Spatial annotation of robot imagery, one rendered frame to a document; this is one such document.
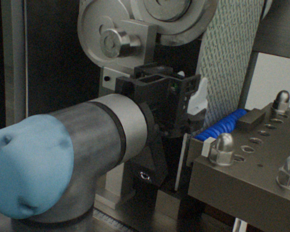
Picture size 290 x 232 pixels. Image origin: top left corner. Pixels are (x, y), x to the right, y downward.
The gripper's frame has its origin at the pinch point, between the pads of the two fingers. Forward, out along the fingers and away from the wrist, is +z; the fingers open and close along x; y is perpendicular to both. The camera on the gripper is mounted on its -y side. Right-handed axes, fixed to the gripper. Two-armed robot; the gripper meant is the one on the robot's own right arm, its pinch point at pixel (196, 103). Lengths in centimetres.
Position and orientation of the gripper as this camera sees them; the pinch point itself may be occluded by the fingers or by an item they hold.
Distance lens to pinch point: 57.4
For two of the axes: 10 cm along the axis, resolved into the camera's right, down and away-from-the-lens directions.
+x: -8.2, -3.1, 4.8
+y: 1.2, -9.2, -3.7
